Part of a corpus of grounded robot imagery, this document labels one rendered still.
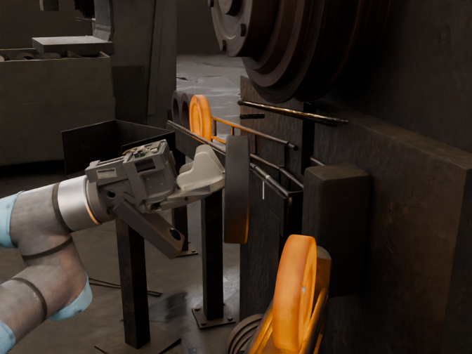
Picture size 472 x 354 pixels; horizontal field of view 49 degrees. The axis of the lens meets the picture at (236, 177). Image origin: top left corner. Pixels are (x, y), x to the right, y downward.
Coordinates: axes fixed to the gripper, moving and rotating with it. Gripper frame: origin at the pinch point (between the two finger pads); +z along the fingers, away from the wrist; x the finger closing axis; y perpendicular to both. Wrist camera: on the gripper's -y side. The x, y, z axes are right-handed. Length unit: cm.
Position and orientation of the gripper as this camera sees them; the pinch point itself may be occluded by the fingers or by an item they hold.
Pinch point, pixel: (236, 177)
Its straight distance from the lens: 74.2
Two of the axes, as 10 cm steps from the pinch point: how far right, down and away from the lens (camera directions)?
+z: 9.6, -2.5, -0.8
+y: -2.6, -9.1, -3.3
